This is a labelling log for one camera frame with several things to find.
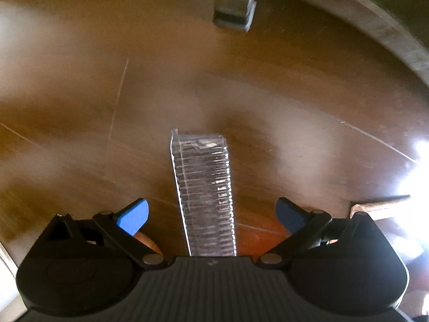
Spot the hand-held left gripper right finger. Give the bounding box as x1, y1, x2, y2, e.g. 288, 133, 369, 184
256, 197, 386, 270

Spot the wooden furniture leg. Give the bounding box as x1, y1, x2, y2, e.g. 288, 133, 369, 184
212, 0, 259, 33

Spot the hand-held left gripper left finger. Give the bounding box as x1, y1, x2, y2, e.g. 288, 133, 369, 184
47, 198, 168, 269

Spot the curved wooden furniture base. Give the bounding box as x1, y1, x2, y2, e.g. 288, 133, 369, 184
258, 0, 429, 86

